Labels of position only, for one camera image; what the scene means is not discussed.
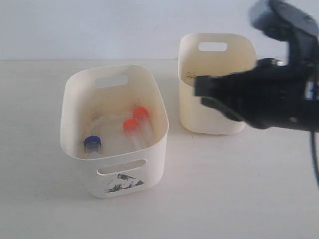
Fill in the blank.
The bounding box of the orange-capped clear tube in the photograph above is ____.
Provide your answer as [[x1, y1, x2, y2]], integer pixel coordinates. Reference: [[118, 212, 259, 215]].
[[133, 107, 154, 147], [123, 119, 145, 150]]

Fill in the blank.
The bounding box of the blue-capped clear tube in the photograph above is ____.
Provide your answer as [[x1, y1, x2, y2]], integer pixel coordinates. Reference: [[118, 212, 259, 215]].
[[84, 135, 102, 159]]

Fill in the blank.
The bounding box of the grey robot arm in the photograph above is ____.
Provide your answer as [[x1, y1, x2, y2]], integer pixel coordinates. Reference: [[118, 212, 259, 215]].
[[194, 0, 319, 132]]

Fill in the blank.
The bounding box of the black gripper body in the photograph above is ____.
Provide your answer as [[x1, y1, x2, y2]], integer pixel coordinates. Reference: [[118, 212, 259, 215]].
[[194, 58, 319, 131]]

